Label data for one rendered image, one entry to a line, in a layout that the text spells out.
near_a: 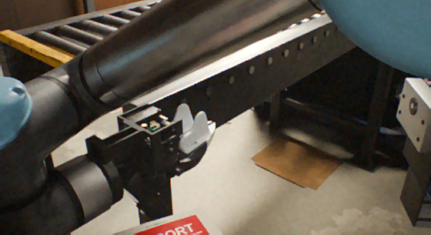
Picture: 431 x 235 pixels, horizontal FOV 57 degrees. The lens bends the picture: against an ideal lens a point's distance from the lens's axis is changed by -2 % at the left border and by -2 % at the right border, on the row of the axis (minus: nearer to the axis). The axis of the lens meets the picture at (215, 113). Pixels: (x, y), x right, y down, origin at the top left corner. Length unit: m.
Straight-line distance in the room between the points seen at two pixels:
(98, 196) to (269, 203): 1.24
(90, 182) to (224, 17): 0.24
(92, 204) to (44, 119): 0.12
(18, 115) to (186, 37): 0.16
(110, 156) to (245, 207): 1.19
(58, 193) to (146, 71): 0.16
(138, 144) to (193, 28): 0.21
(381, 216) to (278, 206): 0.40
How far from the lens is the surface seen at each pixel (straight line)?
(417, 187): 0.90
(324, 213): 1.66
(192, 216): 0.39
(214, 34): 0.34
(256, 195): 1.69
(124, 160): 0.51
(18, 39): 0.96
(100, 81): 0.43
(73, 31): 1.04
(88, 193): 0.47
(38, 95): 0.43
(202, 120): 0.57
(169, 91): 0.68
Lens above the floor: 1.09
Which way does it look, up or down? 29 degrees down
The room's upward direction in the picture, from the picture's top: straight up
